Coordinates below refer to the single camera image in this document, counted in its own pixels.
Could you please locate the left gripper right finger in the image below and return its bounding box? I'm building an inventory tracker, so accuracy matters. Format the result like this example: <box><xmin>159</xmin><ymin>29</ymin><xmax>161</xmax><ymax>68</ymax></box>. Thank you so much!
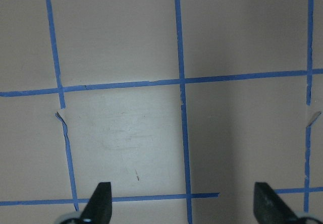
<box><xmin>253</xmin><ymin>182</ymin><xmax>323</xmax><ymax>224</ymax></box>

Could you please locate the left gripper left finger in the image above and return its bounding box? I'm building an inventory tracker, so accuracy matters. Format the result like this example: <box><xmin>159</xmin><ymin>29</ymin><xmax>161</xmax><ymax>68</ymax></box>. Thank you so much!
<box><xmin>55</xmin><ymin>182</ymin><xmax>113</xmax><ymax>224</ymax></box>

